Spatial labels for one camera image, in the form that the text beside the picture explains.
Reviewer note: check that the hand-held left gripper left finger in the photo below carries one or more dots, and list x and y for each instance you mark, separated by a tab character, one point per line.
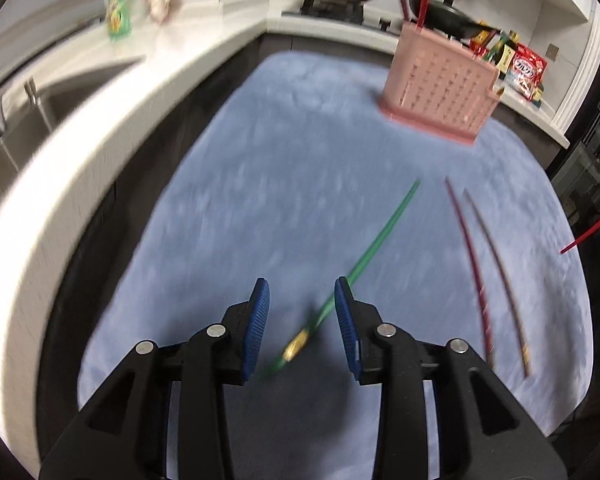
257	320

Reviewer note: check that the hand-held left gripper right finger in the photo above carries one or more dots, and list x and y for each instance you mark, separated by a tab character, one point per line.
345	320

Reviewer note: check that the green chopstick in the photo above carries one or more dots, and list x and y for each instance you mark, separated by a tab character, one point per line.
380	230

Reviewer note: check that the pink perforated plastic basket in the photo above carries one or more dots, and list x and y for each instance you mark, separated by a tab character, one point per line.
440	90

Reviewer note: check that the dark red chopstick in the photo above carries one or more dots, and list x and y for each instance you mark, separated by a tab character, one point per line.
472	260

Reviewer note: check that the blue-grey plush mat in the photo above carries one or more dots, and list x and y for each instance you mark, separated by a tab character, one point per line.
280	160

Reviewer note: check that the brown chopstick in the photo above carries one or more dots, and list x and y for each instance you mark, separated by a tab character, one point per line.
500	270

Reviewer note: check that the white stone countertop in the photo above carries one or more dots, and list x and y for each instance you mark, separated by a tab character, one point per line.
80	125

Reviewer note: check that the glass cabinet door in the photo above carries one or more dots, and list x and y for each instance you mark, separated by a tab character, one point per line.
592	175

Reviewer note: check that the red and white cereal bag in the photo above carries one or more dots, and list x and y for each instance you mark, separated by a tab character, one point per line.
527	72

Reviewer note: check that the dark sauce bottle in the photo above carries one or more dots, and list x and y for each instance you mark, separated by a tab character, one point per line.
502	55

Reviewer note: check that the black gas stove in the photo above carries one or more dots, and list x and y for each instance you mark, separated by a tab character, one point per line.
330	10

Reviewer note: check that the black frying pan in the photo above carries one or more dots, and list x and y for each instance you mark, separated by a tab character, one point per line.
445	17

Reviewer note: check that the metal sink fixture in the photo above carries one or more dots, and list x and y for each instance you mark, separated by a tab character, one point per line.
31	91

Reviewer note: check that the green dish soap bottle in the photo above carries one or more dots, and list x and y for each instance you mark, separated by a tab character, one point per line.
117	17

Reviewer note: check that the wall socket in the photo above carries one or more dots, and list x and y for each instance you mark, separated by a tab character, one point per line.
553	51

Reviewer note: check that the white cabinet frame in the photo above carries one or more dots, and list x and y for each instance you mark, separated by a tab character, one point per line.
582	70

